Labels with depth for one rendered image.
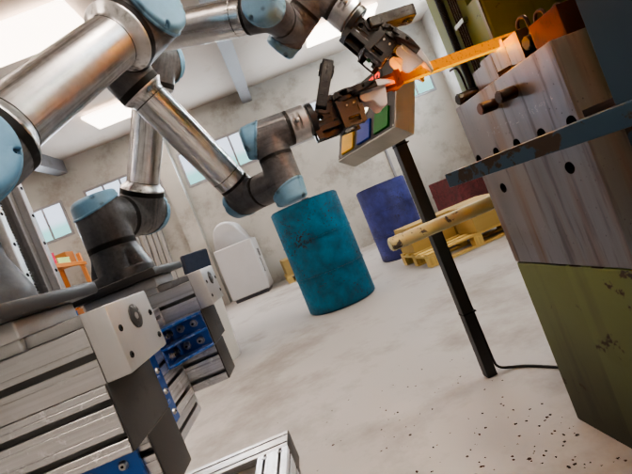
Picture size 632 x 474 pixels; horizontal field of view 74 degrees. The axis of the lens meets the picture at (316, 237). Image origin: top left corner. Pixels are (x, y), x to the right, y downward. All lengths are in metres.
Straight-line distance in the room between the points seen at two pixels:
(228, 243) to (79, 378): 6.97
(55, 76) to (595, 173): 0.89
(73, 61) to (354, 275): 3.24
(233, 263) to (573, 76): 6.89
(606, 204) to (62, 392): 0.92
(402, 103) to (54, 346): 1.18
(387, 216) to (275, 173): 4.25
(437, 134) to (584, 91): 8.04
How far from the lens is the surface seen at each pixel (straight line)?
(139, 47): 0.80
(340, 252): 3.68
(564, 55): 0.94
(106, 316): 0.58
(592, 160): 0.92
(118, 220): 1.14
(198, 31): 1.00
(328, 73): 0.98
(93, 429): 0.62
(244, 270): 7.46
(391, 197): 5.11
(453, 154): 8.96
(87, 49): 0.74
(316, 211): 3.65
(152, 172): 1.23
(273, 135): 0.91
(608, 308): 1.08
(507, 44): 1.12
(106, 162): 9.14
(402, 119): 1.42
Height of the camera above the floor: 0.77
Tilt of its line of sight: 2 degrees down
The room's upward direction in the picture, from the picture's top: 22 degrees counter-clockwise
